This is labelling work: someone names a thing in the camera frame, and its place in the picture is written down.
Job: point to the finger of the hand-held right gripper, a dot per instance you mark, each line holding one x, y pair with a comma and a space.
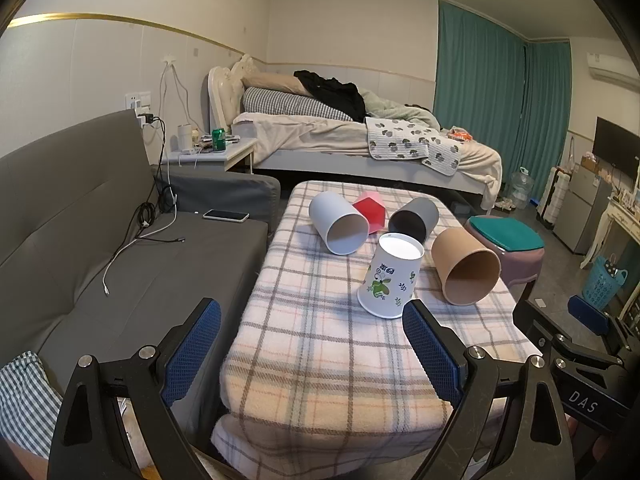
531, 319
587, 312

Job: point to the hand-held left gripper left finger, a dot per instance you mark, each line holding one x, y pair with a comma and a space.
192, 350

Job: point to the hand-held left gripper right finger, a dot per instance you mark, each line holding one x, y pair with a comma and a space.
432, 355

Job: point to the white flower print cup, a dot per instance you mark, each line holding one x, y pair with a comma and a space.
387, 280

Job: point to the brown cup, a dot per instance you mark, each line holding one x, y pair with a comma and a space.
457, 255

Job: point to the dark grey cup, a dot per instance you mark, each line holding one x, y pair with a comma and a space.
420, 212

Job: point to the red pink cup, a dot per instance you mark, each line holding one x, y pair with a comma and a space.
370, 210

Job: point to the pale blue cup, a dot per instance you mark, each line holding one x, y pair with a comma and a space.
330, 220

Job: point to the blue laundry basket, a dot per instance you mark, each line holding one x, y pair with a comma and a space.
602, 285

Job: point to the purple plastic stool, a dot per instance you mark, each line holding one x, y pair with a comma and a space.
520, 265

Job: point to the green seat cushion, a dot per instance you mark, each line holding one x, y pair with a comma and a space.
505, 232

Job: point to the white ornate table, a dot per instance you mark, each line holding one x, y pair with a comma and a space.
617, 220

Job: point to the silver small fridge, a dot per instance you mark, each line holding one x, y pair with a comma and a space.
587, 210

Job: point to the plaid covered table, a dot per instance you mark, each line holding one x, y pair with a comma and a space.
310, 335

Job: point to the clear water jug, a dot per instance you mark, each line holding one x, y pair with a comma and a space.
521, 190

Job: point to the white smartphone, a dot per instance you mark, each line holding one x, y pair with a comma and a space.
226, 215

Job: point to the grey sofa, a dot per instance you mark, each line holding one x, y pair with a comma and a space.
75, 240

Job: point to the black television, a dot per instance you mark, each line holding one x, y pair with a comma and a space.
615, 147

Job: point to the checked blue white cloth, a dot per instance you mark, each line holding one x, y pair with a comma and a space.
25, 400

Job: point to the narrow teal curtain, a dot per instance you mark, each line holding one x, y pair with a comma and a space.
547, 120

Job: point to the orange snack packet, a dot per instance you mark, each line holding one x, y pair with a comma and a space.
460, 134

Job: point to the white bedside table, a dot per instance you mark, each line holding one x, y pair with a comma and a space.
235, 152

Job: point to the green drink can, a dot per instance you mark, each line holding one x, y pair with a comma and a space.
218, 140

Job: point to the white humidifier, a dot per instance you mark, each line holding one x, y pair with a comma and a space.
185, 137

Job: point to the leaf print blanket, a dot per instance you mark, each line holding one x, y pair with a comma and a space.
400, 140

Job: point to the black power adapter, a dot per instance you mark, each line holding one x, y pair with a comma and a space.
146, 120

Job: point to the bed with white headboard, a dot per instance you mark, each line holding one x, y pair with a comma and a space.
300, 140

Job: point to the white air conditioner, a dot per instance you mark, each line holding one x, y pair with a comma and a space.
610, 67

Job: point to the pale green duvet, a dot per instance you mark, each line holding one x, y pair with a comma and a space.
395, 107

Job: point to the wide teal curtain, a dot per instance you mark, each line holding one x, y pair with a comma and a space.
475, 70

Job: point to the striped pillow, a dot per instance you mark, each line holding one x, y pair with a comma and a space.
280, 102

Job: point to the black clothes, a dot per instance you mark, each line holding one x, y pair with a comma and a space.
340, 92

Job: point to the beige pillow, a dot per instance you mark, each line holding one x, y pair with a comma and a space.
272, 82

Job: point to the white wall socket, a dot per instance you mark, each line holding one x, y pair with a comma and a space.
137, 100

